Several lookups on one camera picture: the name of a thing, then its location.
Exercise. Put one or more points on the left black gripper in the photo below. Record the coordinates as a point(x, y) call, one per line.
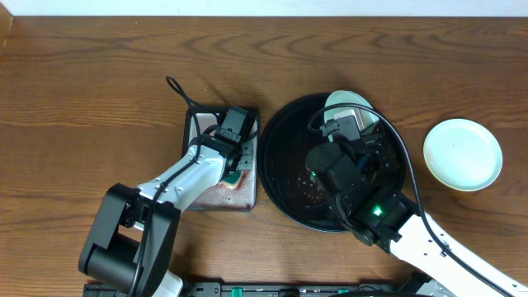
point(246, 156)

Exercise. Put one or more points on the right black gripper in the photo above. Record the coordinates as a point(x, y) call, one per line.
point(379, 152)

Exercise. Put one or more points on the green yellow sponge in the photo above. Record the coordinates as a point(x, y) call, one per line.
point(232, 180)

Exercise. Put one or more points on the light blue plate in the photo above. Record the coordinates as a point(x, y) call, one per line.
point(364, 119)

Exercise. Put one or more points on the light green plate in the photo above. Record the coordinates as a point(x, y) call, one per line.
point(463, 155)

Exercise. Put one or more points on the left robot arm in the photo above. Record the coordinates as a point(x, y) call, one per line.
point(129, 246)

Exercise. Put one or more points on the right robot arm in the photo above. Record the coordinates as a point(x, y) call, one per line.
point(385, 217)

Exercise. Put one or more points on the black rectangular soapy tray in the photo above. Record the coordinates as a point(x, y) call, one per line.
point(218, 197)

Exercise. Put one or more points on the round black tray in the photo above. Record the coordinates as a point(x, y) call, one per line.
point(285, 144)

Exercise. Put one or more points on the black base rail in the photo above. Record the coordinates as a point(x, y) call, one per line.
point(216, 289)

